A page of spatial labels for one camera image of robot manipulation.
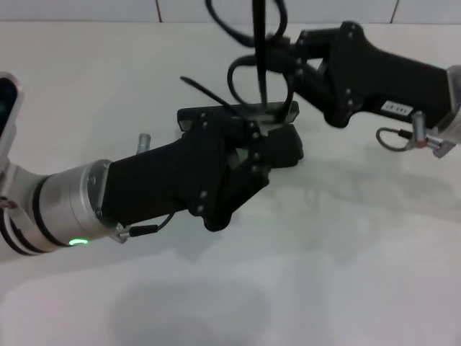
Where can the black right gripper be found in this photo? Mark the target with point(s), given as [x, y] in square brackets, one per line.
[389, 79]

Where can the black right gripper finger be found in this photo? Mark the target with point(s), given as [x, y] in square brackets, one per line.
[281, 137]
[284, 156]

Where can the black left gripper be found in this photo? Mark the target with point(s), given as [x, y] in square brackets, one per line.
[162, 180]

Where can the black thin-framed glasses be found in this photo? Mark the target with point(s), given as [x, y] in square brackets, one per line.
[260, 54]

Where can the black glasses case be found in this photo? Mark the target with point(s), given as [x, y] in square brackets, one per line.
[191, 113]

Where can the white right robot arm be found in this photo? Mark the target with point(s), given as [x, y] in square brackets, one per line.
[454, 93]

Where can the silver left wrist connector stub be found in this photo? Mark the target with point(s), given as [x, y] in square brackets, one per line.
[144, 142]

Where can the silver wrist connector stub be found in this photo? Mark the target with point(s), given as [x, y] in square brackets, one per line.
[144, 142]
[419, 126]

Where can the silver right wrist connector stub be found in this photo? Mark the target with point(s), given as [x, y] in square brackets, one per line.
[419, 126]

